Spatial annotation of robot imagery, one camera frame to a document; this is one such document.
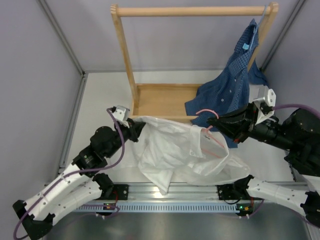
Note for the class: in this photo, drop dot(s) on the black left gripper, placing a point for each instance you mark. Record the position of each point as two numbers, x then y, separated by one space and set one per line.
134 129

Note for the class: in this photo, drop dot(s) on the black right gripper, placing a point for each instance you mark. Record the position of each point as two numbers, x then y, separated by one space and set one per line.
239 126

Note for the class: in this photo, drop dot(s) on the white shirt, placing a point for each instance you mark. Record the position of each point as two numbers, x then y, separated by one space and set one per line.
196 156

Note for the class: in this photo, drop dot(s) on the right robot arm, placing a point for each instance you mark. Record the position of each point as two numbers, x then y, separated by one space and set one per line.
294 128

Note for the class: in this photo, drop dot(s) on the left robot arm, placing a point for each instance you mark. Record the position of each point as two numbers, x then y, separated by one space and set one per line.
81 182

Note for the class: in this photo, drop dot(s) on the blue checkered shirt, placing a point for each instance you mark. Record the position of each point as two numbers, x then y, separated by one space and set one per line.
230 91

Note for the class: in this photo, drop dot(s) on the wooden clothes rack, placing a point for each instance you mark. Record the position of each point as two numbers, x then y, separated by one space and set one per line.
167 100

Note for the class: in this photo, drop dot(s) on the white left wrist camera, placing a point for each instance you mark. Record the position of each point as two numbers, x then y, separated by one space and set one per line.
121 115

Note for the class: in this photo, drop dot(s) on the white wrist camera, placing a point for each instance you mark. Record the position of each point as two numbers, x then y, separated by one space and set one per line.
121 115
265 101

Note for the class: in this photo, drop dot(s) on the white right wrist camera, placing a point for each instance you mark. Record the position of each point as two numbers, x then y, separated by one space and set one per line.
265 101

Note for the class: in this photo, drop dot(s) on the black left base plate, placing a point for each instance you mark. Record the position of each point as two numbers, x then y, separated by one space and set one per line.
121 192

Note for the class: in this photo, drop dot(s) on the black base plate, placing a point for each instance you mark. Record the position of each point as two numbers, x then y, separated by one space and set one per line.
226 192
121 192

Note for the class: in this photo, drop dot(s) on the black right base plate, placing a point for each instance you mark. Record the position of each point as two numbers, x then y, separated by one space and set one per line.
226 192

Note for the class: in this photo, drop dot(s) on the aluminium mounting rail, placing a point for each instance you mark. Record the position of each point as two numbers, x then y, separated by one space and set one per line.
180 191

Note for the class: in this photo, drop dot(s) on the slotted grey cable duct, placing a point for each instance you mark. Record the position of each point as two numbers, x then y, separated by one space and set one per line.
164 207

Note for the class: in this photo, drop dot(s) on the left aluminium frame post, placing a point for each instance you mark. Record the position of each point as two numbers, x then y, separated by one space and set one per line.
66 45

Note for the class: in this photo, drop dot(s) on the aluminium frame post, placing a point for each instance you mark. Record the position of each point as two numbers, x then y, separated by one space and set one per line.
291 68
66 45

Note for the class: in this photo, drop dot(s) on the light blue wire hanger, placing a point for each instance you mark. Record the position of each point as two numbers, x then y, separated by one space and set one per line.
260 22

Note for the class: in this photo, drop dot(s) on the right aluminium frame post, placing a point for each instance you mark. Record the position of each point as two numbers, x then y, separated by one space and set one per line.
291 68

